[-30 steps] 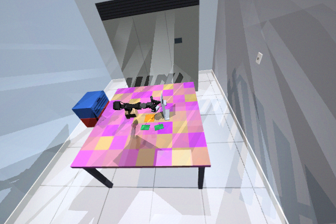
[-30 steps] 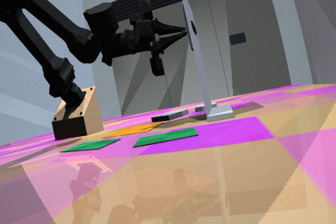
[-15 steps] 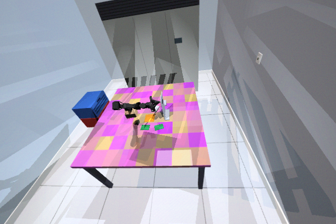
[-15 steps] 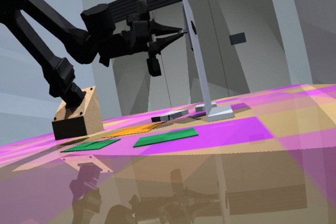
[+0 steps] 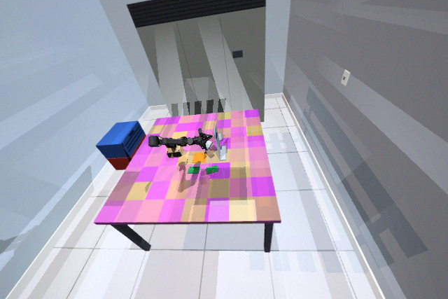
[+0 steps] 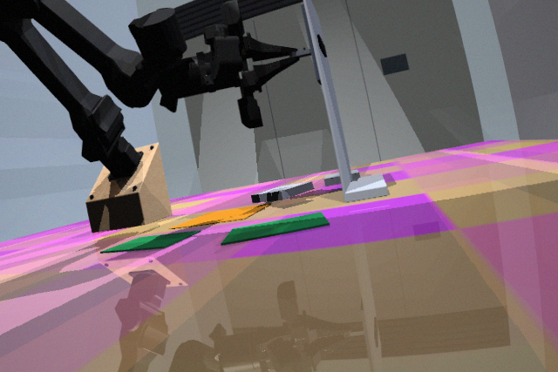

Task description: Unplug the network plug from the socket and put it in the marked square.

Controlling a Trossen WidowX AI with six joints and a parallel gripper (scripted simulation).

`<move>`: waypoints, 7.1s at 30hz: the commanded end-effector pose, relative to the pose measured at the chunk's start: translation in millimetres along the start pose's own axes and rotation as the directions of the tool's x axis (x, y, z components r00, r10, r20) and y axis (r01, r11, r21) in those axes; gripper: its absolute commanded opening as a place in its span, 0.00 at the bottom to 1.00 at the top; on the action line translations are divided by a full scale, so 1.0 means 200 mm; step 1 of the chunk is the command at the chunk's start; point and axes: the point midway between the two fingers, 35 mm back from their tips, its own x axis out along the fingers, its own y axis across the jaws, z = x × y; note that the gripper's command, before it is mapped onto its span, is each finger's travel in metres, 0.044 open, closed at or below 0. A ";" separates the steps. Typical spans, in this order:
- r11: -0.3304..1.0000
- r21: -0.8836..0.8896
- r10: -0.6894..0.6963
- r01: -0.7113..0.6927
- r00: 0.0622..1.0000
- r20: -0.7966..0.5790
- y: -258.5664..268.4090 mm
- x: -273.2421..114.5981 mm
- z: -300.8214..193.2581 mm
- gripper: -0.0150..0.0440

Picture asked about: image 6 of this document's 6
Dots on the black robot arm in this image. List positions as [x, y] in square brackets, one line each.
[132, 77]

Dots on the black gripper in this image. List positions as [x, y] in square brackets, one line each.
[251, 81]

